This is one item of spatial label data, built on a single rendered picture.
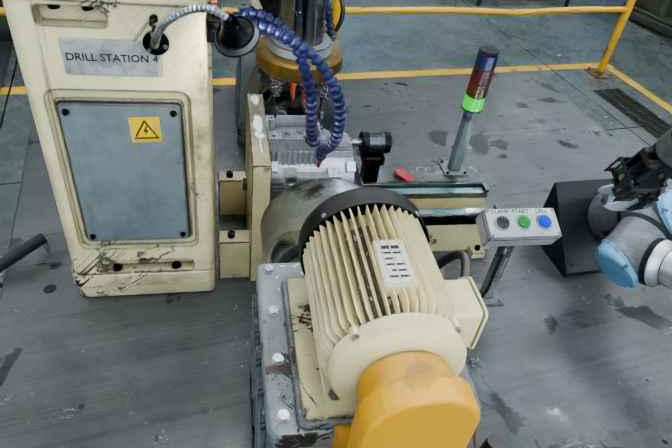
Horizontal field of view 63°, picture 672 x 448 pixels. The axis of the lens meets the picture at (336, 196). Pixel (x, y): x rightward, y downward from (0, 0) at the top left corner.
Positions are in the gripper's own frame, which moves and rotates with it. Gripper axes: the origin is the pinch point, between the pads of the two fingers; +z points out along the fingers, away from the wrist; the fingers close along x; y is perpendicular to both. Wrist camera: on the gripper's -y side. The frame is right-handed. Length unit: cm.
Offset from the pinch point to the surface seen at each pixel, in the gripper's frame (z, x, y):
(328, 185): -1, -5, 61
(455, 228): 32.0, -9.3, 21.6
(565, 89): 212, -202, -182
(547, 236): 8.2, 3.4, 12.2
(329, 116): 28, -42, 53
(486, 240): 10.2, 3.1, 25.5
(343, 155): 14, -21, 54
